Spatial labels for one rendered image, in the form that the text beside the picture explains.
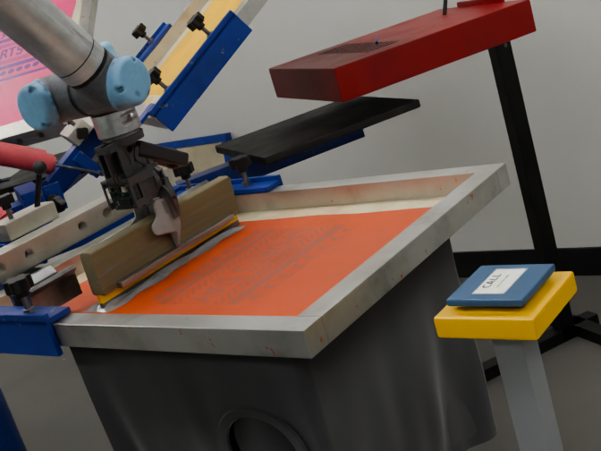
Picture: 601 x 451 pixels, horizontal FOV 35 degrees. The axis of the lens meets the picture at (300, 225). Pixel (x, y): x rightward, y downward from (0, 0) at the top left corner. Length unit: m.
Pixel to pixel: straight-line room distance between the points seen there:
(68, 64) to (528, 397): 0.76
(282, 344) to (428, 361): 0.42
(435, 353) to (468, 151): 2.13
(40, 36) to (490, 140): 2.45
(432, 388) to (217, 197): 0.53
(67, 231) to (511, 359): 1.02
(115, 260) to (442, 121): 2.24
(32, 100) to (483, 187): 0.70
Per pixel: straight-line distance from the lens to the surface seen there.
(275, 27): 3.93
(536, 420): 1.21
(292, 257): 1.50
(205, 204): 1.71
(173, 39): 2.74
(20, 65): 3.22
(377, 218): 1.57
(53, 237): 1.88
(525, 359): 1.17
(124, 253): 1.58
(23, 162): 2.32
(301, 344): 1.12
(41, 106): 1.47
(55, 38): 1.35
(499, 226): 3.68
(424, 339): 1.50
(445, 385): 1.60
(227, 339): 1.20
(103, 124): 1.57
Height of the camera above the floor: 1.41
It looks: 16 degrees down
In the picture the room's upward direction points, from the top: 17 degrees counter-clockwise
